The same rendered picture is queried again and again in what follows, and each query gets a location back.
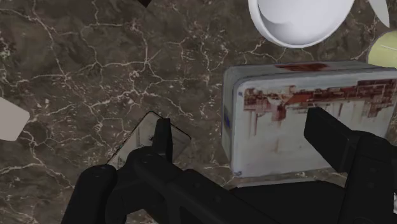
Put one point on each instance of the white box with red print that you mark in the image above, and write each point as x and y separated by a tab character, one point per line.
279	130

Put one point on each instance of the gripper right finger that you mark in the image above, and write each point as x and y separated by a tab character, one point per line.
356	155

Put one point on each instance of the white curved object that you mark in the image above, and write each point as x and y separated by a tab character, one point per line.
381	11

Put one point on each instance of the pale green round object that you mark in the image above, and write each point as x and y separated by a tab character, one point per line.
384	51

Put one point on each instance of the flat white card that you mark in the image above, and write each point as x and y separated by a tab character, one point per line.
11	119

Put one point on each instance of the white bowl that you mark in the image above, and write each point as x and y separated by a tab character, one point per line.
297	21

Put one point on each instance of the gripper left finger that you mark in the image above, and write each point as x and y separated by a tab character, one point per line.
155	180

